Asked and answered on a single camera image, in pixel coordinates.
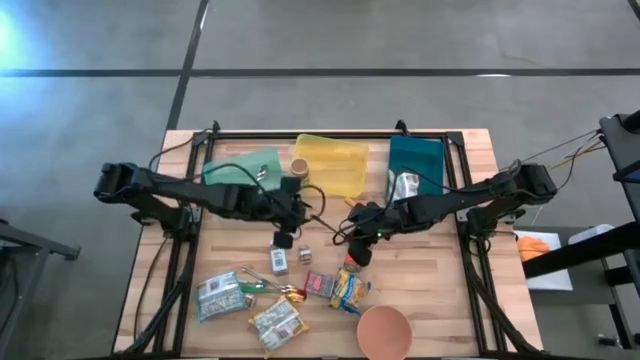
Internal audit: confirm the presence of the plain silver spoon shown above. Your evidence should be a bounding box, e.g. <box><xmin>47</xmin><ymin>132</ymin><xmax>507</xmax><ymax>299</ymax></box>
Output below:
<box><xmin>241</xmin><ymin>266</ymin><xmax>299</xmax><ymax>294</ymax></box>

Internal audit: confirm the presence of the jar with brown lid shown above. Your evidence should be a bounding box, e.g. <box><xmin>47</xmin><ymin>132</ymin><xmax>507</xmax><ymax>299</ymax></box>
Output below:
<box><xmin>289</xmin><ymin>157</ymin><xmax>311</xmax><ymax>180</ymax></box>

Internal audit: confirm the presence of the black aluminium table frame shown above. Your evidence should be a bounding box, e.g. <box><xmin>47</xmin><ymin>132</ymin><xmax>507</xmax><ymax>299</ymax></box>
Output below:
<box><xmin>122</xmin><ymin>119</ymin><xmax>539</xmax><ymax>359</ymax></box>

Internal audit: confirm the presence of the blue yellow ramen packet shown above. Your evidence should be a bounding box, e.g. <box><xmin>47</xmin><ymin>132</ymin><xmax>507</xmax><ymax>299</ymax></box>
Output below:
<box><xmin>329</xmin><ymin>268</ymin><xmax>374</xmax><ymax>315</ymax></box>

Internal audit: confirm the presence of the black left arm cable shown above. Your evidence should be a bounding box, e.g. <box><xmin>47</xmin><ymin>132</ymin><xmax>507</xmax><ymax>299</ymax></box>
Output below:
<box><xmin>147</xmin><ymin>128</ymin><xmax>326</xmax><ymax>221</ymax></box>

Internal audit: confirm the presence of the tall white-label spice jar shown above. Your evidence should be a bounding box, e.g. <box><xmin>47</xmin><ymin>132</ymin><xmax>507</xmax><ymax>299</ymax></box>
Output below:
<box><xmin>269</xmin><ymin>243</ymin><xmax>290</xmax><ymax>277</ymax></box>

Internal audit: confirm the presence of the orange taco seasoning packet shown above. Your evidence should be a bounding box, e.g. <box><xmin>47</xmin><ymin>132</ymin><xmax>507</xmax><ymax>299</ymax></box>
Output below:
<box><xmin>342</xmin><ymin>253</ymin><xmax>365</xmax><ymax>274</ymax></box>

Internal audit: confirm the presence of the grey metal stand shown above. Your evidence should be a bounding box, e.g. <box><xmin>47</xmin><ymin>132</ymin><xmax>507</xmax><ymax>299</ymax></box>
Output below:
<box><xmin>0</xmin><ymin>219</ymin><xmax>81</xmax><ymax>360</ymax></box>

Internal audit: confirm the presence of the yellow translucent plastic bin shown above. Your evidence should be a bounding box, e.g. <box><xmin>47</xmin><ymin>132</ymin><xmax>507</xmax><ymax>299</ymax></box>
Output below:
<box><xmin>291</xmin><ymin>132</ymin><xmax>370</xmax><ymax>199</ymax></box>

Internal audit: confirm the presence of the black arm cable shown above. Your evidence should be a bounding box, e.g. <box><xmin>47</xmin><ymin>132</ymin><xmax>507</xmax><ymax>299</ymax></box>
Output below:
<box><xmin>332</xmin><ymin>167</ymin><xmax>524</xmax><ymax>247</ymax></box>
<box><xmin>147</xmin><ymin>128</ymin><xmax>326</xmax><ymax>221</ymax></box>

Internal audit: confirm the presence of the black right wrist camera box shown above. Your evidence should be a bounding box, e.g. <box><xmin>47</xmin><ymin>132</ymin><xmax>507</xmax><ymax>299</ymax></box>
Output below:
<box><xmin>347</xmin><ymin>240</ymin><xmax>374</xmax><ymax>268</ymax></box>

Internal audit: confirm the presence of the thin wire bundle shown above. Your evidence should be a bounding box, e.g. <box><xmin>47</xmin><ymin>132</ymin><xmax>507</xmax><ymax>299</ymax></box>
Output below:
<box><xmin>499</xmin><ymin>128</ymin><xmax>604</xmax><ymax>174</ymax></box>

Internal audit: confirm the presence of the black metal spoon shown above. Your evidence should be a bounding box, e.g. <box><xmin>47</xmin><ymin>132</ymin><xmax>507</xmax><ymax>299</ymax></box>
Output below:
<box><xmin>310</xmin><ymin>213</ymin><xmax>344</xmax><ymax>236</ymax></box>

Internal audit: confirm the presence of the white plastic container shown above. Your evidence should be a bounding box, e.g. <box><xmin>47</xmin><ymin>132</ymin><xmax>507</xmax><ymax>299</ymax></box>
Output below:
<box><xmin>567</xmin><ymin>223</ymin><xmax>615</xmax><ymax>246</ymax></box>

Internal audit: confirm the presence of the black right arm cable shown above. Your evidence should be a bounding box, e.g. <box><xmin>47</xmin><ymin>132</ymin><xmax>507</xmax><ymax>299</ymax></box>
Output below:
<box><xmin>332</xmin><ymin>167</ymin><xmax>524</xmax><ymax>247</ymax></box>

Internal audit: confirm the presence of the white paper sheet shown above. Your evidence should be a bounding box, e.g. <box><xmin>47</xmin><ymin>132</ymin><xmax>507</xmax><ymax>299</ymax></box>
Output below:
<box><xmin>513</xmin><ymin>229</ymin><xmax>574</xmax><ymax>292</ymax></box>

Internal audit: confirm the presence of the orange object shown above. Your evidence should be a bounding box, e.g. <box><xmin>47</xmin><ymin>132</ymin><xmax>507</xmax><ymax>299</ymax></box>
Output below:
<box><xmin>517</xmin><ymin>235</ymin><xmax>551</xmax><ymax>262</ymax></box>

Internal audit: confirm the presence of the pink bowl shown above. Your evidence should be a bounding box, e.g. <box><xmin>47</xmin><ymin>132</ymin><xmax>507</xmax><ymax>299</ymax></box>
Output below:
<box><xmin>355</xmin><ymin>305</ymin><xmax>414</xmax><ymax>360</ymax></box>

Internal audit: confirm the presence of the black side cart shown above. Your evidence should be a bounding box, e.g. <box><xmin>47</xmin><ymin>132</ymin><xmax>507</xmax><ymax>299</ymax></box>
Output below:
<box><xmin>522</xmin><ymin>112</ymin><xmax>640</xmax><ymax>351</ymax></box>

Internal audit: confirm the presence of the green translucent plastic bin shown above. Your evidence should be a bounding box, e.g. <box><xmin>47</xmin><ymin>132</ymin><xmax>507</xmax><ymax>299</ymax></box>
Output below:
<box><xmin>202</xmin><ymin>146</ymin><xmax>284</xmax><ymax>194</ymax></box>

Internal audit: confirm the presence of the light-blue ramen packet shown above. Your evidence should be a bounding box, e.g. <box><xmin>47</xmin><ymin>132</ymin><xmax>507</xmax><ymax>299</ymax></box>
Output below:
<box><xmin>195</xmin><ymin>271</ymin><xmax>249</xmax><ymax>324</ymax></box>

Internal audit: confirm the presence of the blue plastic bin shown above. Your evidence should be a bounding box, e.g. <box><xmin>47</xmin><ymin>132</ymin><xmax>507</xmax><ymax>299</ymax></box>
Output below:
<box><xmin>387</xmin><ymin>134</ymin><xmax>446</xmax><ymax>201</ymax></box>

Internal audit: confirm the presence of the smoked paprika tin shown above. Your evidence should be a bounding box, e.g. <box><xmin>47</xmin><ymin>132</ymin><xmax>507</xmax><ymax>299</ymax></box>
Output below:
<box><xmin>303</xmin><ymin>270</ymin><xmax>336</xmax><ymax>299</ymax></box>

